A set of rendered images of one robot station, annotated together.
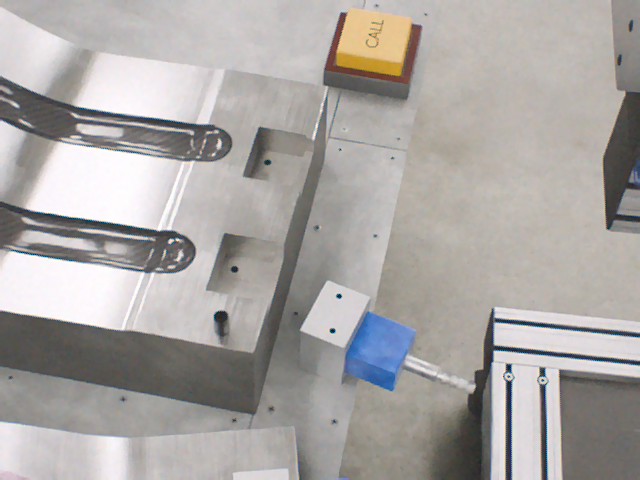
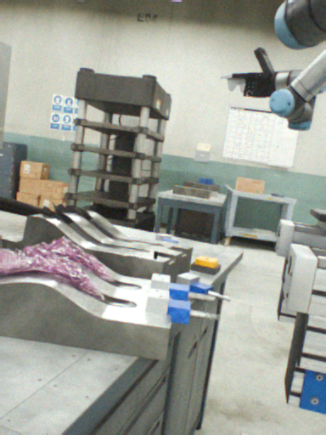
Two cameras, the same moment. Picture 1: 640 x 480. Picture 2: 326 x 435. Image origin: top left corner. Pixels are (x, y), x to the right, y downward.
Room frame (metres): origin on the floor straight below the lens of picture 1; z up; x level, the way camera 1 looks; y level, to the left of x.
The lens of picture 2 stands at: (-0.52, -0.09, 1.10)
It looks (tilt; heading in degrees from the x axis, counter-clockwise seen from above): 7 degrees down; 9
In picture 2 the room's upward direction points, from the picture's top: 8 degrees clockwise
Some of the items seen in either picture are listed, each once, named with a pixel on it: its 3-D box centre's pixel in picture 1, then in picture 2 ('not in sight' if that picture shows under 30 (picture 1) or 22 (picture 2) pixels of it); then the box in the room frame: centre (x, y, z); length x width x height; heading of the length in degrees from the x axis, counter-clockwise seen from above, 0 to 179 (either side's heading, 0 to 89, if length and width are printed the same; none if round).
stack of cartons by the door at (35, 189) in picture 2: not in sight; (44, 187); (6.56, 3.28, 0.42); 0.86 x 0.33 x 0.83; 91
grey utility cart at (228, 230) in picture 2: not in sight; (255, 218); (6.43, -0.41, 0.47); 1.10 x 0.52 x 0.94; 98
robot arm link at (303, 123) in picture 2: not in sight; (299, 112); (0.96, -0.24, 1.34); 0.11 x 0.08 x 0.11; 151
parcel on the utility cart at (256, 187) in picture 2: not in sight; (249, 187); (6.44, -0.25, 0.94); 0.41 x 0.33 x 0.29; 98
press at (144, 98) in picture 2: not in sight; (121, 165); (4.96, 1.46, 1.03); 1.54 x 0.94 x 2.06; 1
